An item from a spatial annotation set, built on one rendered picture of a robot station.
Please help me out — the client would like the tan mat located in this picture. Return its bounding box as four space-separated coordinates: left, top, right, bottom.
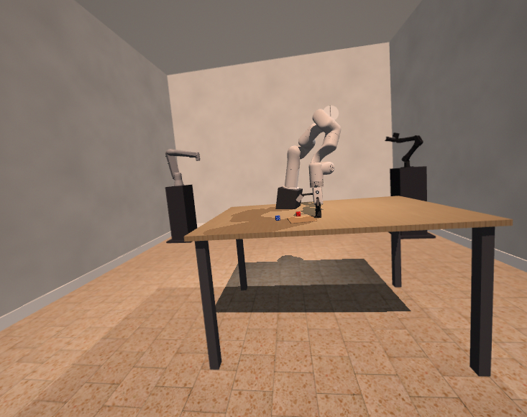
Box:
288 216 317 224

